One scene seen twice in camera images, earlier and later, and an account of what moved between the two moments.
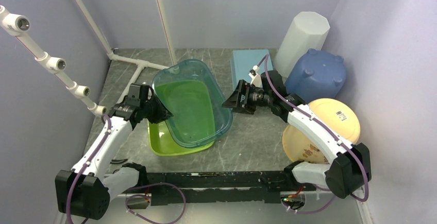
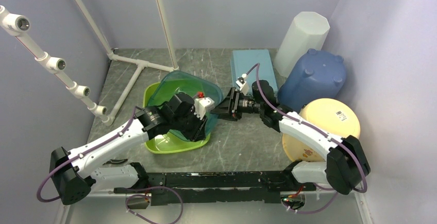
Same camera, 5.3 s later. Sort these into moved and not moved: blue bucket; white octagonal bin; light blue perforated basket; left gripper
Moved: left gripper
Not moved: light blue perforated basket; blue bucket; white octagonal bin
